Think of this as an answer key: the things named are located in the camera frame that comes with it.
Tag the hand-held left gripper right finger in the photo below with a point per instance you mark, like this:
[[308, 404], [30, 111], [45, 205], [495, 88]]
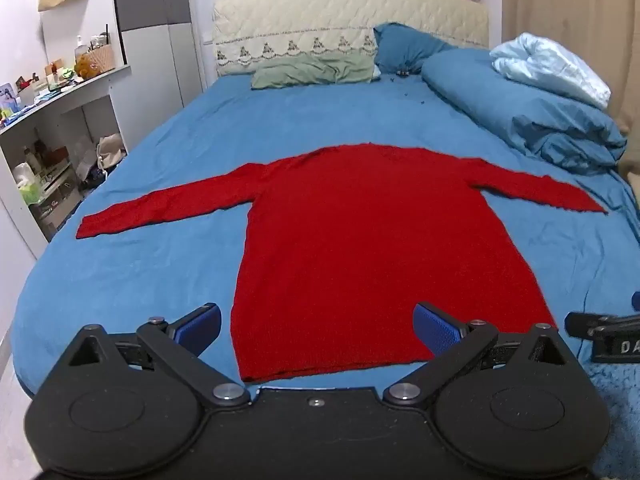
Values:
[[435, 327]]

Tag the white bag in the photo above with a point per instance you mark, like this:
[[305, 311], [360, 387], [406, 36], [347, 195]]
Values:
[[111, 150]]

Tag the cream quilted headboard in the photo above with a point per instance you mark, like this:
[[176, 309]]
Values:
[[325, 20]]

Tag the woven basket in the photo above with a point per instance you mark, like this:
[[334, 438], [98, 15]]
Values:
[[102, 59]]

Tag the green pillow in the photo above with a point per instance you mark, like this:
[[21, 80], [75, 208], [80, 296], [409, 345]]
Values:
[[305, 71]]

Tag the white shelf unit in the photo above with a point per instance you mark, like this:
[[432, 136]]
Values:
[[75, 95]]

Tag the clear pump bottle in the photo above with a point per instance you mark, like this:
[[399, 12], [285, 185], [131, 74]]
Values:
[[80, 49]]

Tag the blue fluffy rug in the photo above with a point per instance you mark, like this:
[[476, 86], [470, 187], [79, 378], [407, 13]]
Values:
[[617, 410]]

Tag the green tissue pack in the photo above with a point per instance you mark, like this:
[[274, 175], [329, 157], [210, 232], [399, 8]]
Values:
[[31, 192]]

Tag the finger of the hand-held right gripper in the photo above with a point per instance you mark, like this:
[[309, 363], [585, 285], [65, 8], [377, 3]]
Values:
[[636, 301], [582, 324]]

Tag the red knit sweater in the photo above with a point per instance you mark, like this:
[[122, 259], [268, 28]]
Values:
[[345, 240]]

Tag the white and grey wardrobe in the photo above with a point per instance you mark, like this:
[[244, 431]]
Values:
[[160, 35]]

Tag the light blue quilt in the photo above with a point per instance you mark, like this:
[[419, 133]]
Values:
[[550, 67]]

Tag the bed with blue sheet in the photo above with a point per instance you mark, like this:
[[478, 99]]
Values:
[[200, 125]]

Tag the blue pillow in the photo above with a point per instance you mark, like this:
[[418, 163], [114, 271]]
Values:
[[405, 47]]

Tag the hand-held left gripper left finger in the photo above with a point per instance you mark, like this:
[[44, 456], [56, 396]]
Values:
[[200, 326]]

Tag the blue duvet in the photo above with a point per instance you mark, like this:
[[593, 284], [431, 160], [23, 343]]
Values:
[[500, 105]]

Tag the orange plush bear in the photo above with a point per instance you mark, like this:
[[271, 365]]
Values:
[[85, 67]]

